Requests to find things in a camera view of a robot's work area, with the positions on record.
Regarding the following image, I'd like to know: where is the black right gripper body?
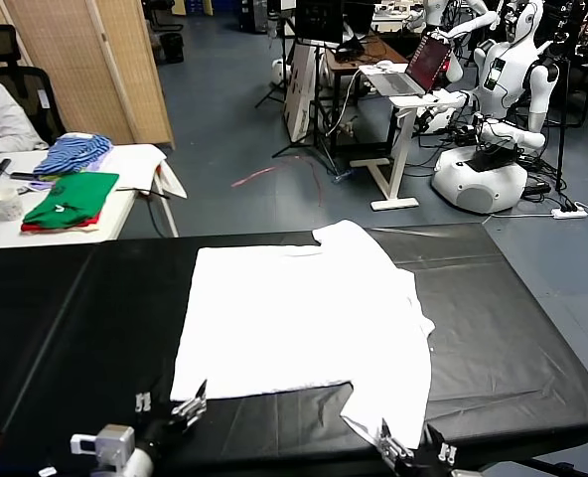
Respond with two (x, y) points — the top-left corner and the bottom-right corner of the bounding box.
(392, 448), (477, 477)

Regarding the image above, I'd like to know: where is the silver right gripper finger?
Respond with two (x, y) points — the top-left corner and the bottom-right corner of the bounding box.
(375, 417), (415, 464)
(424, 422), (458, 465)

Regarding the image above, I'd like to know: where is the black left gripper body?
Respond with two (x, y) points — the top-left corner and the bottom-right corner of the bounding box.
(142, 415), (187, 456)

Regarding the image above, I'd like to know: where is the white t-shirt with red print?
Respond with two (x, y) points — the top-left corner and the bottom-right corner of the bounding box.
(169, 220), (437, 448)

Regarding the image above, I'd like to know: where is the blue striped clothes pile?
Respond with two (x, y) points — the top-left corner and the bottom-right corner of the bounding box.
(33, 132), (114, 176)

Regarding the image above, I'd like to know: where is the white side table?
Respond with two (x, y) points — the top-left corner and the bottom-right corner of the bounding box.
(0, 143), (180, 249)

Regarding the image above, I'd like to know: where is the red folded shirt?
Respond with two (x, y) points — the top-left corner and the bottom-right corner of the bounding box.
(20, 213), (100, 233)

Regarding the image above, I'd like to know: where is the green folded shirt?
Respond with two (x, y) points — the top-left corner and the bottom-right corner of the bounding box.
(23, 171), (120, 230)

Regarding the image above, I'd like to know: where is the white cloth bag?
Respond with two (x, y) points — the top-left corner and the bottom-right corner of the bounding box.
(92, 143), (189, 200)

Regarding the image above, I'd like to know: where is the white paper cup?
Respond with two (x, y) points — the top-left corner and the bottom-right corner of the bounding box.
(0, 187), (25, 222)

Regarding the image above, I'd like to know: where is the lavender folded cloth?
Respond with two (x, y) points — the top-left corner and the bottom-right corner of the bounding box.
(82, 148), (112, 173)

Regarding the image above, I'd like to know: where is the white power strip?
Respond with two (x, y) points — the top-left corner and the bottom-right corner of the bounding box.
(550, 201), (588, 220)

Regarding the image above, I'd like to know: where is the white laptop stand desk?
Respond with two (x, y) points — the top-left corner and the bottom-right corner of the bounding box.
(349, 91), (467, 212)

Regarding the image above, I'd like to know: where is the white printed board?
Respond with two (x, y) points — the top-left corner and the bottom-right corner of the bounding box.
(282, 42), (320, 146)

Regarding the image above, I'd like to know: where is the black office chair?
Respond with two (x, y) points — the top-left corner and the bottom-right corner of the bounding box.
(0, 23), (67, 148)

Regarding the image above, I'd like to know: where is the black stand pole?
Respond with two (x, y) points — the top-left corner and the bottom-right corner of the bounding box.
(551, 29), (576, 193)

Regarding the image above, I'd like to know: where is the bamboo folding screen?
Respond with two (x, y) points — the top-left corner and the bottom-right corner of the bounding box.
(0, 0), (176, 150)

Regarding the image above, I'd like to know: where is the black trash bin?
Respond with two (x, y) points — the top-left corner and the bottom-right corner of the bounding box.
(158, 32), (185, 65)

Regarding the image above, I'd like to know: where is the black tripod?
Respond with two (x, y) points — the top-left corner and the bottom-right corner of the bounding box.
(253, 9), (300, 109)

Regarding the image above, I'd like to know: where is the grey laptop with red screen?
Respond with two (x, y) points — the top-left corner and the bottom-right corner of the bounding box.
(361, 33), (453, 96)

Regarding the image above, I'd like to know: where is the white humanoid robot on base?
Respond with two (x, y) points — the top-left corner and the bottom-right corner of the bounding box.
(412, 0), (561, 215)

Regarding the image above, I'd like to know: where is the brown wooden desk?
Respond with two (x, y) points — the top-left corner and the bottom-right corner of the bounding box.
(323, 33), (409, 155)

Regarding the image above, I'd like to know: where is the black monitor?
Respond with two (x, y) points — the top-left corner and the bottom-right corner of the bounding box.
(293, 0), (345, 46)

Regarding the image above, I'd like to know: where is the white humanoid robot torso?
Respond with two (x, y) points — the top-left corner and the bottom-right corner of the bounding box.
(405, 0), (502, 39)

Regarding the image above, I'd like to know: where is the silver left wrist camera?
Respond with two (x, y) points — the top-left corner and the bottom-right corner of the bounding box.
(70, 424), (136, 468)

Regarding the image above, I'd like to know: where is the red cable on floor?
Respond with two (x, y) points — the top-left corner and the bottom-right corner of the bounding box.
(230, 153), (325, 208)

